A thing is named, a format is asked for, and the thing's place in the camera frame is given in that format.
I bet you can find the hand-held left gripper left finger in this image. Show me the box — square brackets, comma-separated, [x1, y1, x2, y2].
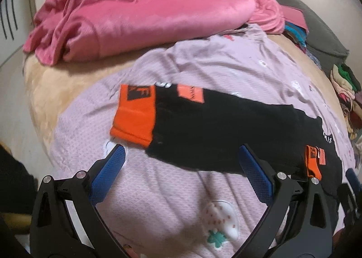
[30, 144, 128, 258]

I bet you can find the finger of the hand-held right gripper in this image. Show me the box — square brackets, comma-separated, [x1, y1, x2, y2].
[338, 169, 362, 226]

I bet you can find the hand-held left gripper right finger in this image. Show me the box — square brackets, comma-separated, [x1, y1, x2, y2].
[234, 145, 333, 258]

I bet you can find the black garment with orange cuffs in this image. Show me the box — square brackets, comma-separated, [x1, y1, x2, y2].
[110, 84, 344, 236]

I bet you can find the pile of mixed clothes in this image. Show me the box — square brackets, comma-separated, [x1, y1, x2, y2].
[329, 63, 362, 168]

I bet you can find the stack of colourful folded clothes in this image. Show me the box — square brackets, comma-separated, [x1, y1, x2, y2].
[284, 22, 321, 69]

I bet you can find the lilac printed bed sheet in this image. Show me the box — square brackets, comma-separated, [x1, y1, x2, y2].
[47, 23, 362, 258]

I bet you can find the beige bed mattress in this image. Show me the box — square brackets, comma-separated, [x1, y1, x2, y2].
[23, 32, 348, 145]

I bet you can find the pink plush blanket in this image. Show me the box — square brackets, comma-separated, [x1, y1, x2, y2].
[23, 0, 285, 66]

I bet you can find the grey cushion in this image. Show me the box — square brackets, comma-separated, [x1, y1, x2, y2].
[218, 0, 350, 72]

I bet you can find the white wardrobe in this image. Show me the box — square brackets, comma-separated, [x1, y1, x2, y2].
[0, 0, 36, 57]

